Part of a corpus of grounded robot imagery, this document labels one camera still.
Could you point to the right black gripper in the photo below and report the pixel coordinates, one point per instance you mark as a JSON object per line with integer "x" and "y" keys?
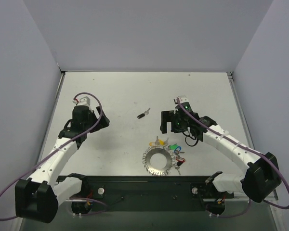
{"x": 167, "y": 121}

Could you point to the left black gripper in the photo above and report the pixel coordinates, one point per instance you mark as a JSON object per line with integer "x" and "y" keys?
{"x": 99, "y": 118}

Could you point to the silver key with black fob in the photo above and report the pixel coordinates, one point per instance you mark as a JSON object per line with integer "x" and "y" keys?
{"x": 146, "y": 112}

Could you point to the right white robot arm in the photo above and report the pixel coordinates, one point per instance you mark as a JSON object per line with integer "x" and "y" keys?
{"x": 259, "y": 177}

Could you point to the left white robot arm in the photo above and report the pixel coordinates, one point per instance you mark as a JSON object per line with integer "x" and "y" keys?
{"x": 35, "y": 197}

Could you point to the green tagged key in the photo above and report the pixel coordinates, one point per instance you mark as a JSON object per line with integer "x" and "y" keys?
{"x": 173, "y": 147}

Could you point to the blue tagged key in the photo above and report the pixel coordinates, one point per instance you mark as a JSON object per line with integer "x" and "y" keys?
{"x": 178, "y": 150}

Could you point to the red tagged key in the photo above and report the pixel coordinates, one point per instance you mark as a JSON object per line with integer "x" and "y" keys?
{"x": 178, "y": 158}

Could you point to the black tagged key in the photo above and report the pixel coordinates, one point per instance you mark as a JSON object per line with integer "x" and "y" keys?
{"x": 177, "y": 166}

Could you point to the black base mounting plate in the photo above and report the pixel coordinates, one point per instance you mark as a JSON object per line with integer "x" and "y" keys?
{"x": 100, "y": 194}

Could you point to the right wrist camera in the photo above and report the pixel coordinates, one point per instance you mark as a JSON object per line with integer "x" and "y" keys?
{"x": 181, "y": 99}

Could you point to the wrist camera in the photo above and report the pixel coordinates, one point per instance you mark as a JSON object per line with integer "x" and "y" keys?
{"x": 85, "y": 101}
{"x": 181, "y": 99}

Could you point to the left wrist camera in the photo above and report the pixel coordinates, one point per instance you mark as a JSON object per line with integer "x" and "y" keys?
{"x": 85, "y": 101}

